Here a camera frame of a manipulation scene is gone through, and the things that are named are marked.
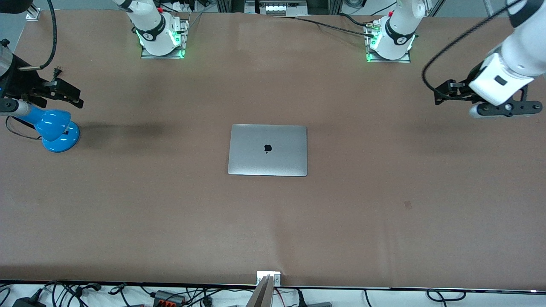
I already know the silver grey laptop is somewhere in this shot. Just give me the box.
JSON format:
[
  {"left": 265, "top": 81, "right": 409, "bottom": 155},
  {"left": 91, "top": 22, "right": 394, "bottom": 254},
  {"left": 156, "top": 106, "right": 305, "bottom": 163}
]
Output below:
[{"left": 227, "top": 124, "right": 308, "bottom": 177}]

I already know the blue desk lamp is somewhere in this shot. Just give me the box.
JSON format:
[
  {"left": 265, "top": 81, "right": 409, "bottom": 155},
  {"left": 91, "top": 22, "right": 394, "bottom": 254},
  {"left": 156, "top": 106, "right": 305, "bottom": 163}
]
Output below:
[{"left": 16, "top": 104, "right": 80, "bottom": 153}]

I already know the black equipment rack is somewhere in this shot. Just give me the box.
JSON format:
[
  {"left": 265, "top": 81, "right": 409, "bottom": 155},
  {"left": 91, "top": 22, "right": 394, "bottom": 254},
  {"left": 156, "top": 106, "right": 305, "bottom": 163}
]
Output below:
[{"left": 215, "top": 0, "right": 344, "bottom": 15}]

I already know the black power adapter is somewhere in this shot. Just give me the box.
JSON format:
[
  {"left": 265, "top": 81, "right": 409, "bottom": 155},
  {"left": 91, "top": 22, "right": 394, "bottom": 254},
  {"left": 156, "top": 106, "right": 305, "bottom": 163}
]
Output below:
[{"left": 12, "top": 289, "right": 46, "bottom": 307}]

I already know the white power strip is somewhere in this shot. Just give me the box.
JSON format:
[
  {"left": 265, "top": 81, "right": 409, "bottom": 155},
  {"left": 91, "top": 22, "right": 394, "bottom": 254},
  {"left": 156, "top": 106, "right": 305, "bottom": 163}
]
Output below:
[{"left": 259, "top": 0, "right": 308, "bottom": 17}]

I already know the orange black connector block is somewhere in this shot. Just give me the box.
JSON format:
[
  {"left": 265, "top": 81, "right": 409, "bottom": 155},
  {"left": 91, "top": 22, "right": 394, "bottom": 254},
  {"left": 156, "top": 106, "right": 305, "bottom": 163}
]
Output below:
[{"left": 153, "top": 290, "right": 187, "bottom": 307}]

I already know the black lamp power cable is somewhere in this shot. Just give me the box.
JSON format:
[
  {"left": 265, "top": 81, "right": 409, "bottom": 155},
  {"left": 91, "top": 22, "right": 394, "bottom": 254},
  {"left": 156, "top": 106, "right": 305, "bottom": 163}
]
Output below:
[{"left": 5, "top": 66, "right": 63, "bottom": 141}]

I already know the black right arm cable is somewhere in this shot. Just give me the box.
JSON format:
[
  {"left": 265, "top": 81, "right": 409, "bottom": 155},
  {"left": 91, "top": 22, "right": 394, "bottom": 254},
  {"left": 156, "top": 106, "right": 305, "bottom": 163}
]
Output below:
[{"left": 19, "top": 0, "right": 58, "bottom": 71}]

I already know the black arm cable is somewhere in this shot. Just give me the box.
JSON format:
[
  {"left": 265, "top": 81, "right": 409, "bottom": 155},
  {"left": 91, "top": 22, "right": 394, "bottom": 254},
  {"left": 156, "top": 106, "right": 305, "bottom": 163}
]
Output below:
[
  {"left": 421, "top": 0, "right": 529, "bottom": 99},
  {"left": 19, "top": 0, "right": 58, "bottom": 71}
]

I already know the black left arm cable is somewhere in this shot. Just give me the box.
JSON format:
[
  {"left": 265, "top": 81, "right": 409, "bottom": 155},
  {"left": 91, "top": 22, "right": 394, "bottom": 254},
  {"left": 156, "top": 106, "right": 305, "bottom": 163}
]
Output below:
[{"left": 421, "top": 0, "right": 529, "bottom": 99}]

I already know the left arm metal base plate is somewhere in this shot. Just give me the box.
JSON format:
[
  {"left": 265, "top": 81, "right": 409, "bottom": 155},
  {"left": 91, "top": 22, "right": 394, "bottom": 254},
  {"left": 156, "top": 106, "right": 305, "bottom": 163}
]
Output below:
[{"left": 366, "top": 19, "right": 412, "bottom": 64}]

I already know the black cable across table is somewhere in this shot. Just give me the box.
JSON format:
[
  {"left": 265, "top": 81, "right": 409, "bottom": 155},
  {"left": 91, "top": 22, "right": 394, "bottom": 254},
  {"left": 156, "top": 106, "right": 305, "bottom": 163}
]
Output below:
[{"left": 273, "top": 15, "right": 378, "bottom": 38}]

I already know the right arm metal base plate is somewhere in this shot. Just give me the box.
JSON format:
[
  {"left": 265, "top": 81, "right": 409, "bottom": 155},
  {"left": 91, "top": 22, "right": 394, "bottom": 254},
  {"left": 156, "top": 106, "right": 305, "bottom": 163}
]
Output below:
[{"left": 141, "top": 18, "right": 189, "bottom": 59}]

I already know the looped black cable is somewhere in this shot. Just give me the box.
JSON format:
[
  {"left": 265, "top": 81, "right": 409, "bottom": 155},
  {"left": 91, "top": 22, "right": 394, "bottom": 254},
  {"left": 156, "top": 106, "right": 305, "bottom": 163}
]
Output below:
[{"left": 427, "top": 289, "right": 466, "bottom": 302}]

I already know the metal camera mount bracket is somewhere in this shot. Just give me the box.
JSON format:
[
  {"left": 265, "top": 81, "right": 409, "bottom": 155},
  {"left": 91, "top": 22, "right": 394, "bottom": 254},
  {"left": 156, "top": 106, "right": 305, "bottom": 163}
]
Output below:
[{"left": 245, "top": 271, "right": 282, "bottom": 307}]

